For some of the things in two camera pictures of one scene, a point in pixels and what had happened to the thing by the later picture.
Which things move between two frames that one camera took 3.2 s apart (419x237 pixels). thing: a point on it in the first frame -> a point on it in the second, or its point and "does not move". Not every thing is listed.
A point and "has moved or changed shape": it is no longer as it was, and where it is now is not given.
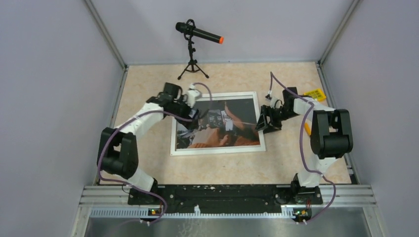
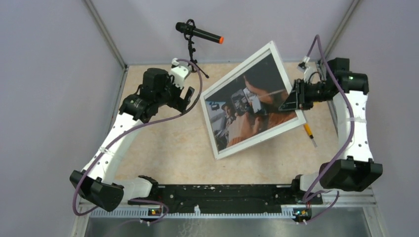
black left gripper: x=192 y=125 -> x=178 y=102
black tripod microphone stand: x=192 y=67 does not move
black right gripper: x=267 y=110 -> x=296 y=99
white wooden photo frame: x=229 y=128 has moved or changed shape
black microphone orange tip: x=188 y=28 does not move
